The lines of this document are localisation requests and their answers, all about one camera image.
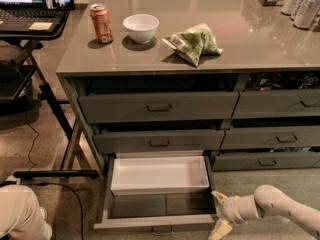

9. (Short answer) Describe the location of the grey cabinet with countertop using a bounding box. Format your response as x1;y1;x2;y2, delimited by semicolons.
57;0;320;171

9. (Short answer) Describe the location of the black laptop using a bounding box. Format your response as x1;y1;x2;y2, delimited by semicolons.
0;0;66;33

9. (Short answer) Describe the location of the orange soda can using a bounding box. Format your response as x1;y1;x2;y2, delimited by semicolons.
90;4;113;44

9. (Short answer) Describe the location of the white ceramic bowl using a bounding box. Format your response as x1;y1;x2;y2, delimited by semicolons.
123;14;159;43

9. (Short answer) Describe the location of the white shoe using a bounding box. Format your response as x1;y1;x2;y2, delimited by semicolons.
39;207;47;221

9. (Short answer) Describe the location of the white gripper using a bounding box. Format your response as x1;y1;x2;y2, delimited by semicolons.
208;191;260;240

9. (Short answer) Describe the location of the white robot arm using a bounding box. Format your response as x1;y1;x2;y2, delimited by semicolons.
209;185;320;240

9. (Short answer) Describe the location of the grey drawer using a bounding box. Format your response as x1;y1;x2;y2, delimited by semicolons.
212;152;320;171
93;129;224;154
221;126;320;149
78;92;238;123
233;89;320;119
94;151;218;235

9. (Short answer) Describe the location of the white plastic tray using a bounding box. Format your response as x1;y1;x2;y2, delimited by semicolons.
111;156;209;196

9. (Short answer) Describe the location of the black smartphone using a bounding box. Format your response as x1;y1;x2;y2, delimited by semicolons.
42;0;75;11

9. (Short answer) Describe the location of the yellow sticky note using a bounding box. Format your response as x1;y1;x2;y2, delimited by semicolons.
29;22;51;31

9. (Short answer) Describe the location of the black laptop stand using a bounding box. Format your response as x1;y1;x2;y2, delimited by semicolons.
1;8;99;179

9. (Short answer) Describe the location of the green chip bag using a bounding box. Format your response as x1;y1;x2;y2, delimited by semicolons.
162;23;223;67

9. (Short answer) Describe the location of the white can right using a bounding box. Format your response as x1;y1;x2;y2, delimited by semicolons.
293;0;320;29

